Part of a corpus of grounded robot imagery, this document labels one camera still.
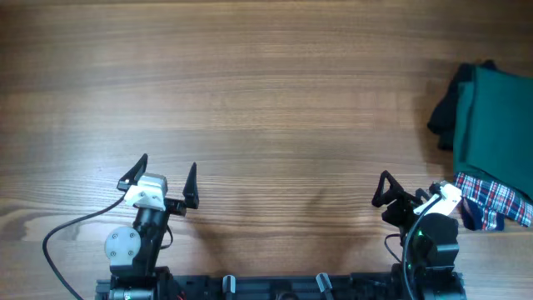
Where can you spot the black cloth garment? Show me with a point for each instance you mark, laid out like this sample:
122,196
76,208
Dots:
442,121

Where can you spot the navy blue cloth garment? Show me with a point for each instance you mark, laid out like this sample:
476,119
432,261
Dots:
478,218

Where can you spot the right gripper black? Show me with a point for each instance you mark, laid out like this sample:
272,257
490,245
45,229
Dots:
404,207

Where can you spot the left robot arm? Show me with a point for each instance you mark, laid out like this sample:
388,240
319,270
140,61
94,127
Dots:
133,251

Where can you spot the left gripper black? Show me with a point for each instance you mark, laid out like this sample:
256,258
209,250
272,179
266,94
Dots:
176,207

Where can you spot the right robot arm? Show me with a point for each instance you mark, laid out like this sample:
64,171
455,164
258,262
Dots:
428,238

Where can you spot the green cloth garment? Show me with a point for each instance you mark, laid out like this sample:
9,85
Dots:
493,134

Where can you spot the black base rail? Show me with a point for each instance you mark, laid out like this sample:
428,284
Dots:
382,285

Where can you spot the red plaid cloth garment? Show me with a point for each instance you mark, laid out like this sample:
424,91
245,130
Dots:
495,196

